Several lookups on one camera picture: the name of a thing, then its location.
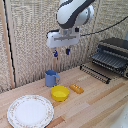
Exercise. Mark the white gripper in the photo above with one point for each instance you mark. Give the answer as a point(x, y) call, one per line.
point(63, 38)

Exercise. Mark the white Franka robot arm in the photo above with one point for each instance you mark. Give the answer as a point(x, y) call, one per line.
point(71, 12)

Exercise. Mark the orange rectangular block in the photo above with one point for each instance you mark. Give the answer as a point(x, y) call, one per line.
point(76, 88)

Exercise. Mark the yellow bowl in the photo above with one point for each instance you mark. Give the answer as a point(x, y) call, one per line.
point(60, 93)

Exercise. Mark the black dish rack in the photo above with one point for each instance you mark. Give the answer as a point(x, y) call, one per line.
point(112, 55)

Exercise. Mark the floral rimmed white plate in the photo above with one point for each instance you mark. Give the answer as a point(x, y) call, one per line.
point(30, 111)

